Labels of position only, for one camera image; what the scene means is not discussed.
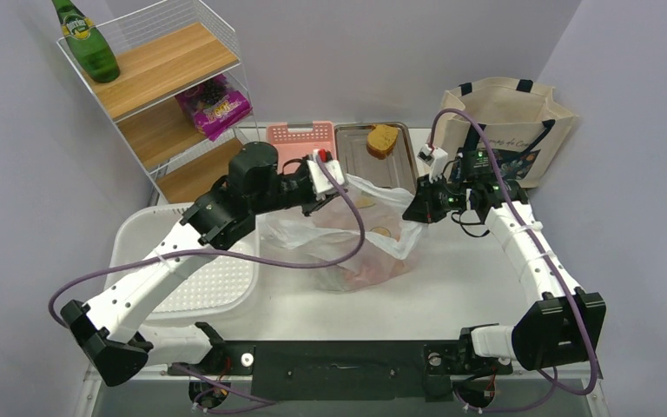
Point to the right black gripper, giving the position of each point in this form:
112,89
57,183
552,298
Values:
423,208

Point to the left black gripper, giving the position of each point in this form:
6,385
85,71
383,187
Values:
316,201

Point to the white plastic grocery bag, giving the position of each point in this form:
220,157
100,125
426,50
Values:
388,247

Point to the white plastic basin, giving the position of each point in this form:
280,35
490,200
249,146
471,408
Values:
217,289

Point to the beige canvas tote bag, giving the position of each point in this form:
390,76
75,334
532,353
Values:
523,123

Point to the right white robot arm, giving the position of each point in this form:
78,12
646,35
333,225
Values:
563,324

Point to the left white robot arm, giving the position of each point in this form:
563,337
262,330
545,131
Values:
110,328

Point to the stainless steel tray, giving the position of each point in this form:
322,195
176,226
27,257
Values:
396,170

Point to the pink plastic basket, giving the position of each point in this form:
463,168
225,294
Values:
293,141

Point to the brown bread slice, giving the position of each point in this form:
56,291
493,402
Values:
381,140

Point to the purple snack packet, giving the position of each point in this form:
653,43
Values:
214,106

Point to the green glass bottle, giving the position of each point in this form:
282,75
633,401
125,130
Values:
86,43

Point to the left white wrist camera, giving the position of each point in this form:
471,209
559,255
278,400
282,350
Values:
325,173

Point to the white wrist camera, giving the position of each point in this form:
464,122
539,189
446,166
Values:
325,173
436,158

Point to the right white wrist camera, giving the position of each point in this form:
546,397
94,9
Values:
436,158

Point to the white wire wooden shelf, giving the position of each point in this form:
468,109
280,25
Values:
162,50

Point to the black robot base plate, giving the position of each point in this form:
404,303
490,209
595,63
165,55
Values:
349,370

